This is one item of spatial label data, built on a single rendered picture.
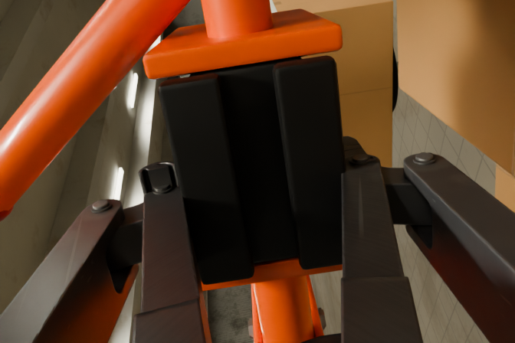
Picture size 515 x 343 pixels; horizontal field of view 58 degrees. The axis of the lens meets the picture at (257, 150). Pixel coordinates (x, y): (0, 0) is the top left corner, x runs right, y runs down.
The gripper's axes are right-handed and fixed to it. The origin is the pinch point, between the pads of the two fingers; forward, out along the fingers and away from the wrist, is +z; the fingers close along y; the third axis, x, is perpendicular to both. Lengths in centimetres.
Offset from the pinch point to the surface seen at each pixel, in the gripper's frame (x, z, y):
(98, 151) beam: -207, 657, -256
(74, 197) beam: -243, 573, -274
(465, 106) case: -2.1, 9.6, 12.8
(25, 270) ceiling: -268, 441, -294
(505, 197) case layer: -48, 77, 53
